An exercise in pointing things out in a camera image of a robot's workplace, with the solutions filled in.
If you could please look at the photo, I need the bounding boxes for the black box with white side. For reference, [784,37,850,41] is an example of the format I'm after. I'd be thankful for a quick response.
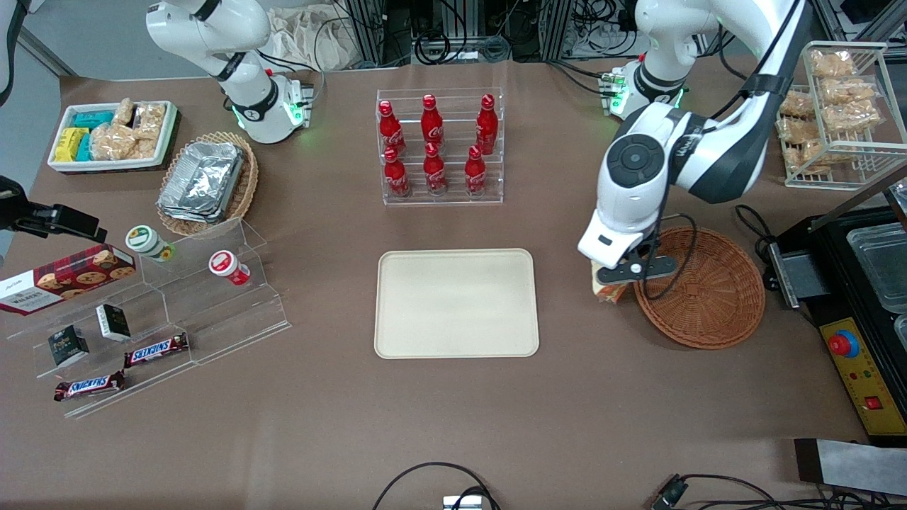
[95,304,133,343]

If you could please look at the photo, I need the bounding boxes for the black machine with yellow panel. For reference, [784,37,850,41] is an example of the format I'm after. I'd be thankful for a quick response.
[764,181,907,448]

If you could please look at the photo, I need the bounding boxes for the beige plastic tray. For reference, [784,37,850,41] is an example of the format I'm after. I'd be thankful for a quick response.
[374,248,540,360]

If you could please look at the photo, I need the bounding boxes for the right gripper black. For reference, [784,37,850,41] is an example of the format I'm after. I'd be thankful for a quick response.
[0,176,108,242]

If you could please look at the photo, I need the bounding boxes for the triangle sandwich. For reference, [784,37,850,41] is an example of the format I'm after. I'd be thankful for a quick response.
[591,260,630,305]

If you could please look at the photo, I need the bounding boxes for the large clear plastic container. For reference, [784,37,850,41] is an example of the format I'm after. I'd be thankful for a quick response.
[846,222,907,314]

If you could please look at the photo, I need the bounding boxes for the red cola bottle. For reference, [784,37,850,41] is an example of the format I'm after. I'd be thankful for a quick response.
[475,93,500,156]
[464,145,488,198]
[423,142,449,196]
[420,93,446,147]
[383,147,411,198]
[378,100,407,157]

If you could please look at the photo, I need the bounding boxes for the red lid yoghurt cup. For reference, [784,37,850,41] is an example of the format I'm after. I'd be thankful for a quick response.
[208,249,251,287]

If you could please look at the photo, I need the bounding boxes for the white wire basket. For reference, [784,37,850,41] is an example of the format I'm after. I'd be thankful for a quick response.
[775,40,907,191]

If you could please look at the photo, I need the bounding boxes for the small black gold-print box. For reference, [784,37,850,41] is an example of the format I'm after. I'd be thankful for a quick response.
[47,325,91,368]

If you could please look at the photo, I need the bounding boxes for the grey metal bar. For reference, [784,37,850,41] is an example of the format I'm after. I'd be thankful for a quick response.
[14,27,77,77]

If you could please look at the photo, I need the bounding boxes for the black machine power cable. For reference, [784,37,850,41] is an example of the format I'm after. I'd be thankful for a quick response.
[735,203,781,285]

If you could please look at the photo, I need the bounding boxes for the yellow snack packet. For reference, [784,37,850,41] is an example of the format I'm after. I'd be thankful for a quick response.
[55,127,86,163]

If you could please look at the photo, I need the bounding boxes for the green lid yoghurt cup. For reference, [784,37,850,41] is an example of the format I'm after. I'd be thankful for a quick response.
[125,225,175,264]

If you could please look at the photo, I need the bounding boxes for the aluminium foil container stack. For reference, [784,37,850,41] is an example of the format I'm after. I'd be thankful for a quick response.
[157,142,246,225]

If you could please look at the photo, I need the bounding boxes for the white rectangular bin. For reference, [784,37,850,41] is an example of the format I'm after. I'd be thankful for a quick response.
[47,101,179,174]

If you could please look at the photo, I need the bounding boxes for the black plug with cable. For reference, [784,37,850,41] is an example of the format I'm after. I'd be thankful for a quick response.
[651,473,907,510]

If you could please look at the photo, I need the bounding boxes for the clear acrylic step display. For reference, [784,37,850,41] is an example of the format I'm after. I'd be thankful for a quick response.
[6,217,292,420]

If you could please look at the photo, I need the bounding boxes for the beige cloth bag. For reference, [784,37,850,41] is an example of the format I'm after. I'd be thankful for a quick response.
[265,6,370,72]

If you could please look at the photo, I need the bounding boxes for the red tartan cookie box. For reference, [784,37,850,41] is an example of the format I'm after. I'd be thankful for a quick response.
[0,244,137,317]

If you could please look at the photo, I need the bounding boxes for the red emergency stop button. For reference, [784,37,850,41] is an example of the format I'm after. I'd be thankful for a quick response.
[828,329,860,361]

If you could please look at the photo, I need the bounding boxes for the oval light wicker basket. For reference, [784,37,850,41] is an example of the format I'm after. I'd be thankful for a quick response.
[156,131,260,239]

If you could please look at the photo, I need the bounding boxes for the clear acrylic bottle rack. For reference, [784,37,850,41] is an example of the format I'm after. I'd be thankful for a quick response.
[376,88,505,207]

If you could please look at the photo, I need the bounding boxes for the round brown wicker basket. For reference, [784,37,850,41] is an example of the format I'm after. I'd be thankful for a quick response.
[633,226,767,350]

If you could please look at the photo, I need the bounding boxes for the black looped cable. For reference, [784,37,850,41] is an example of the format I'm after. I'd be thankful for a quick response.
[371,462,501,510]

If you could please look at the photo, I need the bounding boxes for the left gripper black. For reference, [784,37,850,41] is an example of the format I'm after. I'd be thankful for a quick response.
[594,244,680,287]

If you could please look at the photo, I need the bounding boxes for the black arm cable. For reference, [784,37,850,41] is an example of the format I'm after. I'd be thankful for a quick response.
[640,0,809,302]

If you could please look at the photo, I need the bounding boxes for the brown Snickers bar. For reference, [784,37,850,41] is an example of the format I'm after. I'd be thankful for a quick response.
[123,332,191,370]
[53,370,127,403]

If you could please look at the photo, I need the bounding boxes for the aluminium frame post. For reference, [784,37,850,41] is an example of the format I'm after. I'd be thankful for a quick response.
[343,0,388,66]
[541,0,573,62]

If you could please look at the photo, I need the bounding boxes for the clear bag of pastries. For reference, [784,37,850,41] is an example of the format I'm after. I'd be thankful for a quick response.
[777,116,823,147]
[784,141,830,175]
[809,49,857,79]
[821,103,884,135]
[820,76,880,108]
[779,91,816,118]

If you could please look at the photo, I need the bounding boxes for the grey strip with black end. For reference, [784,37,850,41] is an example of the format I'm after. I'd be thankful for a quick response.
[794,438,907,497]

